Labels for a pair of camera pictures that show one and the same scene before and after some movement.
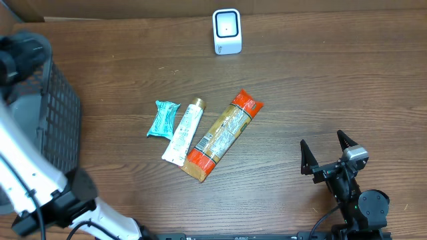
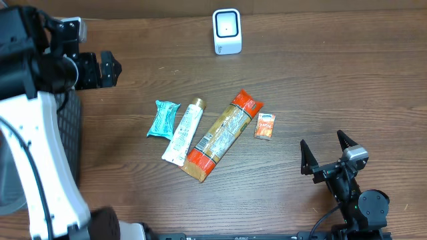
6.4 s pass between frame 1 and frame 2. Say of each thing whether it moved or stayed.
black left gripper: moved
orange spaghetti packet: stayed
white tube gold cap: stayed
